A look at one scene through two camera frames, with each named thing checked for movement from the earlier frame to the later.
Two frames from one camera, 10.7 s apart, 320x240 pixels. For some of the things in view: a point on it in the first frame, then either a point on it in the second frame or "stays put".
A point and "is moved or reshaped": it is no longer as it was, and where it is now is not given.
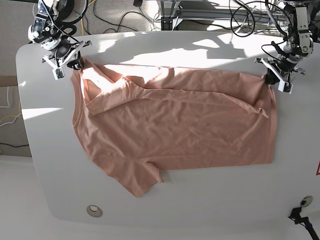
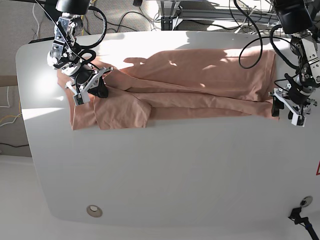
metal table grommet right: x=306 y=201 stays put
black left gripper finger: x=71 y=64 -> x=96 y=91
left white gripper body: x=58 y=72 -> x=82 y=96
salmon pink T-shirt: x=135 y=118 is moved or reshaped
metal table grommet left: x=94 y=211 stays put
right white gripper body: x=284 y=85 -> x=300 y=109
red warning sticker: x=318 y=171 stays put
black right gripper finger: x=270 y=77 -> x=277 y=105
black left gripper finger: x=77 y=65 -> x=103 y=90
